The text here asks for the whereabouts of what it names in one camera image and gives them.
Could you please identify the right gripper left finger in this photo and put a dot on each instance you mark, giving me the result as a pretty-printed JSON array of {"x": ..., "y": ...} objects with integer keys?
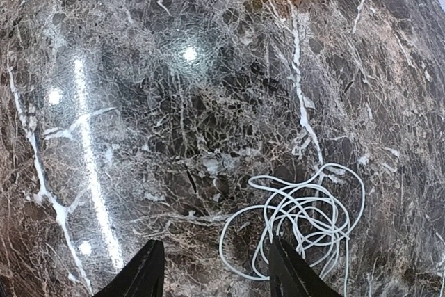
[{"x": 143, "y": 276}]

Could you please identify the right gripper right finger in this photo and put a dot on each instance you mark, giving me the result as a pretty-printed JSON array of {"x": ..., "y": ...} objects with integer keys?
[{"x": 290, "y": 275}]

